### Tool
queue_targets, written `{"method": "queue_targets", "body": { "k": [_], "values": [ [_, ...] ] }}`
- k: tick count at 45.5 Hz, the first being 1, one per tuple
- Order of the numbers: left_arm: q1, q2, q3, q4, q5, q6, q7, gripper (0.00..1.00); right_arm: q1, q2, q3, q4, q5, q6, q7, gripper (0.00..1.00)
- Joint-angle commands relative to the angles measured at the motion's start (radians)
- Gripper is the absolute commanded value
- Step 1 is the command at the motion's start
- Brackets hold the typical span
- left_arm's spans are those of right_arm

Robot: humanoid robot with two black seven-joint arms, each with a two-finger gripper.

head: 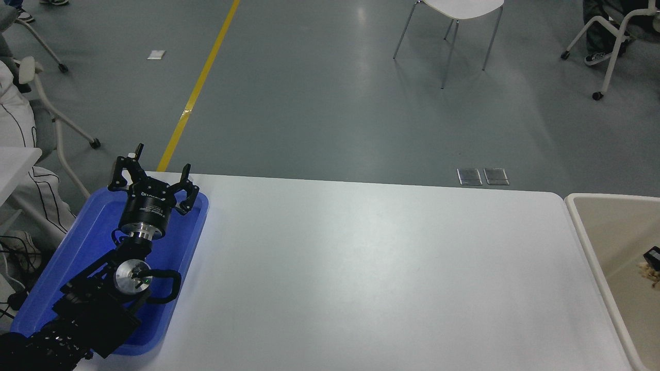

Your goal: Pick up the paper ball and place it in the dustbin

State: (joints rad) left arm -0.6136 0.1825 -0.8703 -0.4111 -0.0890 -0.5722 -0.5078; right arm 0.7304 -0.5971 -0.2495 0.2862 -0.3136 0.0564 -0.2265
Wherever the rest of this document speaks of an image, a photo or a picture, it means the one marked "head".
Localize person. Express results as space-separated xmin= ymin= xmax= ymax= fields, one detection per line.
xmin=583 ymin=0 xmax=660 ymax=66

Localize white chair with metal legs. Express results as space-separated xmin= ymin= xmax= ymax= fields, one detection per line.
xmin=393 ymin=0 xmax=505 ymax=89

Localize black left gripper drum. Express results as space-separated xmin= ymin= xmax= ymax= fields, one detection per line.
xmin=120 ymin=179 xmax=180 ymax=228

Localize white wheeled office chair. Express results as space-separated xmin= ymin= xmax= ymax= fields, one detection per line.
xmin=15 ymin=56 xmax=102 ymax=200
xmin=560 ymin=0 xmax=660 ymax=101

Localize black floor cables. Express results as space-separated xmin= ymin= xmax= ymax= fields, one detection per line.
xmin=0 ymin=234 xmax=52 ymax=320

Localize small white desk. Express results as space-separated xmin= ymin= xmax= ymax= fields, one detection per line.
xmin=0 ymin=147 xmax=43 ymax=204

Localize large pale bin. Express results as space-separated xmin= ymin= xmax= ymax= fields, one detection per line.
xmin=565 ymin=193 xmax=660 ymax=371

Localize blue plastic tray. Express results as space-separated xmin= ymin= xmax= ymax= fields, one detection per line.
xmin=10 ymin=185 xmax=209 ymax=357

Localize tan paper ball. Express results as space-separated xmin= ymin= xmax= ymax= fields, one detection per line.
xmin=637 ymin=260 xmax=660 ymax=288

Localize grey wheeled chair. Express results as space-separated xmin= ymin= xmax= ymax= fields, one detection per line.
xmin=0 ymin=8 xmax=69 ymax=73

